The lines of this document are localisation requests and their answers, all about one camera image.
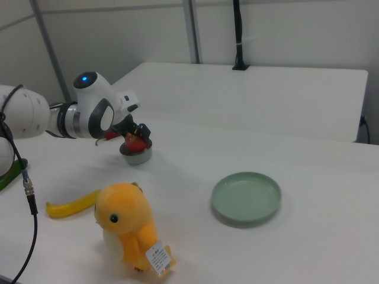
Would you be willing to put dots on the black pole with clamp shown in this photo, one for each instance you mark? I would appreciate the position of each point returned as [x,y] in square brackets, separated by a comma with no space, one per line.
[239,35]

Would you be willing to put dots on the green cucumber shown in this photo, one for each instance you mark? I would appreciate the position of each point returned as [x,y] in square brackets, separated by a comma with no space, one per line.
[14,171]

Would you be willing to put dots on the white paper hang tag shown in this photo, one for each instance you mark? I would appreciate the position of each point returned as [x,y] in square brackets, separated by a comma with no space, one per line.
[159,256]

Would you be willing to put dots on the yellow banana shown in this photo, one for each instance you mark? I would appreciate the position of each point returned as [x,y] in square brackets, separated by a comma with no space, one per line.
[71,205]

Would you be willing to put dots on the green round plate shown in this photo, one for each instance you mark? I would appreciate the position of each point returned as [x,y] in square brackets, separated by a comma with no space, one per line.
[246,196]

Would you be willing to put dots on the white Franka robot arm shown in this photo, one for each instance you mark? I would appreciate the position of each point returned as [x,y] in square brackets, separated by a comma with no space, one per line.
[86,109]

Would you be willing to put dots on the orange plush bird toy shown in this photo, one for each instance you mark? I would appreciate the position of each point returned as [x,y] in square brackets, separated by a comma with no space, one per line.
[127,222]

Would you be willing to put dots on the red apple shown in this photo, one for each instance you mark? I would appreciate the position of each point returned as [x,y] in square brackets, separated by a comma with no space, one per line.
[136,145]

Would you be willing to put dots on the wide aluminium frame post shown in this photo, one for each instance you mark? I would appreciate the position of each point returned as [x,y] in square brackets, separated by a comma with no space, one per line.
[194,29]

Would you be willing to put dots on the grey plastic bowl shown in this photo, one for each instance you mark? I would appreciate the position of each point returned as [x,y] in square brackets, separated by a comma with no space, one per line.
[137,158]

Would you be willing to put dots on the red chili pepper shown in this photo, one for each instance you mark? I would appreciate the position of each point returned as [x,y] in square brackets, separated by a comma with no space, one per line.
[111,135]

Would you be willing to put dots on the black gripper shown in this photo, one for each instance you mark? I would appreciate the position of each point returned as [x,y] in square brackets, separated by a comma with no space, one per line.
[124,124]

